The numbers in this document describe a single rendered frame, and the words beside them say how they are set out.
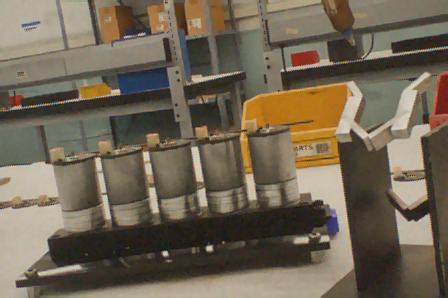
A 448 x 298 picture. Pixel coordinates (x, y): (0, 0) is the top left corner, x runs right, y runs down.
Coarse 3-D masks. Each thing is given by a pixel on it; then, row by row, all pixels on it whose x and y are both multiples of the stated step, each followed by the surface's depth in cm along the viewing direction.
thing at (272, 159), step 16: (272, 128) 37; (256, 144) 37; (272, 144) 36; (288, 144) 37; (256, 160) 37; (272, 160) 36; (288, 160) 37; (256, 176) 37; (272, 176) 37; (288, 176) 37; (256, 192) 37; (272, 192) 37; (288, 192) 37
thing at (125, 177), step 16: (112, 160) 37; (128, 160) 37; (144, 160) 38; (112, 176) 37; (128, 176) 37; (144, 176) 38; (112, 192) 38; (128, 192) 37; (144, 192) 38; (112, 208) 38; (128, 208) 38; (144, 208) 38; (112, 224) 38; (128, 224) 38
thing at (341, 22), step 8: (320, 0) 23; (328, 0) 23; (336, 0) 23; (344, 0) 23; (328, 8) 23; (336, 8) 23; (344, 8) 23; (328, 16) 23; (336, 16) 23; (344, 16) 23; (352, 16) 23; (336, 24) 23; (344, 24) 23; (352, 24) 23
